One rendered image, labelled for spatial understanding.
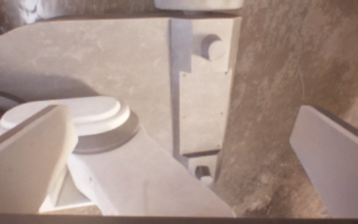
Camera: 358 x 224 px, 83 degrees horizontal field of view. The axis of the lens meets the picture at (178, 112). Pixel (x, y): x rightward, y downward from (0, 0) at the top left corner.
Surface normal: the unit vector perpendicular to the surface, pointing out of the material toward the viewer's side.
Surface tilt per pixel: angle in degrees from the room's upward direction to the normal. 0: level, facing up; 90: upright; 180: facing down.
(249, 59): 0
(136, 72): 0
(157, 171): 90
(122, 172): 90
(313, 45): 0
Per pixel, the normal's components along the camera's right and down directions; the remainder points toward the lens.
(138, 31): 0.18, 0.50
